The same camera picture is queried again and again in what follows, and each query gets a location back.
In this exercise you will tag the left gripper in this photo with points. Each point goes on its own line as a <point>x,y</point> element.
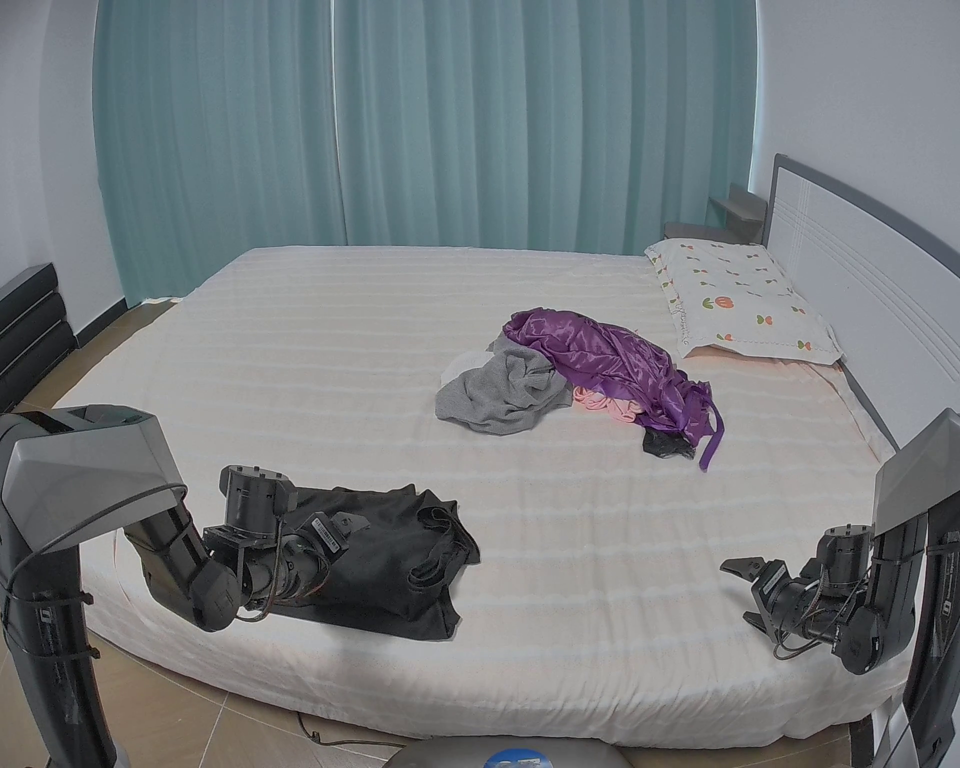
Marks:
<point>326,534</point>

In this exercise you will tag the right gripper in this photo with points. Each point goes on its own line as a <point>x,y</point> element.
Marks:
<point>772,592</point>

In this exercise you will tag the bed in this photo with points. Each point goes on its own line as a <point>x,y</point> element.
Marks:
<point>337,360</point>

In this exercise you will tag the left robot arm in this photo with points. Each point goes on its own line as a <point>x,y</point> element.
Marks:
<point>90,465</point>

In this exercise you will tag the purple satin garment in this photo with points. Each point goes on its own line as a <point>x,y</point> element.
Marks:
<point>600,352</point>

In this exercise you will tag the black T-shirt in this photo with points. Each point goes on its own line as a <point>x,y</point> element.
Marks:
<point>390,570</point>

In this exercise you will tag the black chest of drawers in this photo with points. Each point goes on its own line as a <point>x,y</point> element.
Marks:
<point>34,322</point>

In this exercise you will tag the white printed pillow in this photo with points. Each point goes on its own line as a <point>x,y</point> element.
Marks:
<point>742,300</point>

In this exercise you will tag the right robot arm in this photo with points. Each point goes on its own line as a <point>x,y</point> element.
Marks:
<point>911,480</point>

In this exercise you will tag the blue-green curtain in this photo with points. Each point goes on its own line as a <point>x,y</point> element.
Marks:
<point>540,120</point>
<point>225,150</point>

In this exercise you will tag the black lace garment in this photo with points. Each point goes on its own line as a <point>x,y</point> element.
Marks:
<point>667,446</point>

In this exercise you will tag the pink garment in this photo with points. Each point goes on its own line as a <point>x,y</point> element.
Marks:
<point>607,405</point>

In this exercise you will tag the white garment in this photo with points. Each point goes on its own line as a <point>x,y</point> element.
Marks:
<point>465,367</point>

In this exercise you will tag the grey bedside table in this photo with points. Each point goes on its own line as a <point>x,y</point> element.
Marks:
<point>739,214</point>

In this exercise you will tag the grey knit garment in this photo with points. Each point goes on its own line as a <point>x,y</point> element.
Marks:
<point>502,397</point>

